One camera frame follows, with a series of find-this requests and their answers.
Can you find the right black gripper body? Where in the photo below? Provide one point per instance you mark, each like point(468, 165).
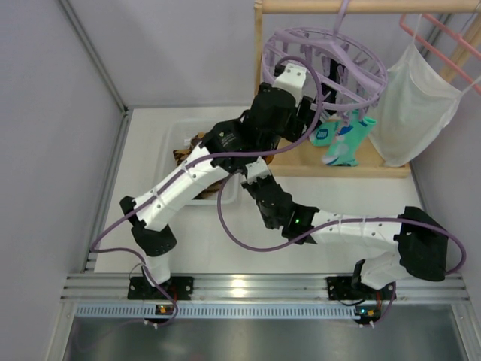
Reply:
point(253, 186)

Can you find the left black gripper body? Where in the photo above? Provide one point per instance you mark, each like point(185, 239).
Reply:
point(307, 109)

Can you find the purple round clip hanger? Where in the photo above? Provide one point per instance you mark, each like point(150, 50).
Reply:
point(352, 77)

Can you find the brown argyle sock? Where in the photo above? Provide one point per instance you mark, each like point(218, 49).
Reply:
point(182, 154)

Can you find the black sport sock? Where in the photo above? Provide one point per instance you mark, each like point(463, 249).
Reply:
point(335, 72)

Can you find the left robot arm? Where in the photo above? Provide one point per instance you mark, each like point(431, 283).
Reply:
point(231, 146)

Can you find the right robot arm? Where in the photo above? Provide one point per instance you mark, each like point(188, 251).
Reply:
point(376, 251)

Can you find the pink clothes hanger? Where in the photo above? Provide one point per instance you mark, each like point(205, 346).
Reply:
point(453, 49)

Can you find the wooden rack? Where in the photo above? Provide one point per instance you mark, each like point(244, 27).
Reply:
point(305, 160)

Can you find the white plastic basket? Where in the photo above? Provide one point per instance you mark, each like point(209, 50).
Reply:
point(177, 136)

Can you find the white mesh laundry bag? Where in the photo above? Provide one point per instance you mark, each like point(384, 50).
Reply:
point(415, 107)

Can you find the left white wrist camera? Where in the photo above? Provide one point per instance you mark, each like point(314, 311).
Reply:
point(292, 80)

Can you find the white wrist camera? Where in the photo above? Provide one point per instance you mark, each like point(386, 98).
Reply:
point(292, 80)
point(255, 170)

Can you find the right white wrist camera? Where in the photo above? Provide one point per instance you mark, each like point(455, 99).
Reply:
point(255, 170)

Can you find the aluminium mounting rail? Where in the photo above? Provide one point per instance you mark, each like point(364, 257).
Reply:
point(264, 287)

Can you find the grey slotted cable duct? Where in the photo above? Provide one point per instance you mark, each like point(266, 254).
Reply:
point(225, 311)

